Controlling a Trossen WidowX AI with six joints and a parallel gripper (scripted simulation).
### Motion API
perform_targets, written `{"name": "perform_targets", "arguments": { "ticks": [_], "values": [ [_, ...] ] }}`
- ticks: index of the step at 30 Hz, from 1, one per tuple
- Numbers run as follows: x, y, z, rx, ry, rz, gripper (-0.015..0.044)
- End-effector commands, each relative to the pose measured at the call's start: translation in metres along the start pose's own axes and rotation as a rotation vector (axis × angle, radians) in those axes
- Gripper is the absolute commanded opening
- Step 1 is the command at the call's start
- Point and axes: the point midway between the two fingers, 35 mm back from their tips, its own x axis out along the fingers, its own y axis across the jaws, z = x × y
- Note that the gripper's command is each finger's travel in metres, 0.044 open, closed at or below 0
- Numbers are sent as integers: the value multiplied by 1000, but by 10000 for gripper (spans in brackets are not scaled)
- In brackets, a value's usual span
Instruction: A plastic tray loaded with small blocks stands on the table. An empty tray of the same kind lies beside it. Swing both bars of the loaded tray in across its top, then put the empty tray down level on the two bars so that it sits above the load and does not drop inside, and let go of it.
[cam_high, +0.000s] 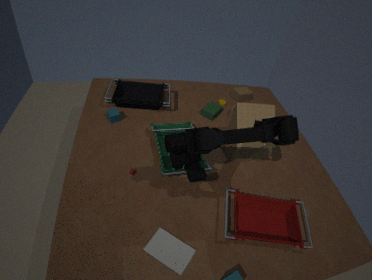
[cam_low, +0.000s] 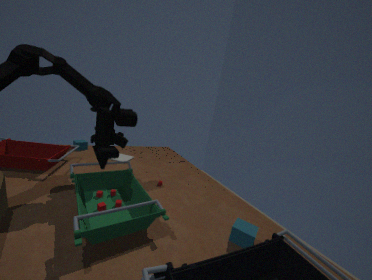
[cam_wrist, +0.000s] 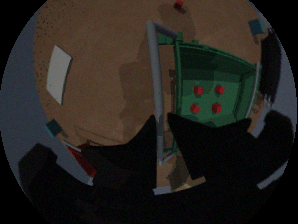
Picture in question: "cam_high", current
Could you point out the small teal block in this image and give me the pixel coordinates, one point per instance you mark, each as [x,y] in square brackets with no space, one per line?
[113,115]
[233,276]

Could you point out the green plastic tray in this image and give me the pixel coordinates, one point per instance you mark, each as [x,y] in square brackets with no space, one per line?
[164,155]

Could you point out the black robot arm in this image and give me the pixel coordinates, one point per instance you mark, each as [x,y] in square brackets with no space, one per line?
[203,140]

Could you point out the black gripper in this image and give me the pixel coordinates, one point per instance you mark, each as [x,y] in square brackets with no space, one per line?
[195,172]

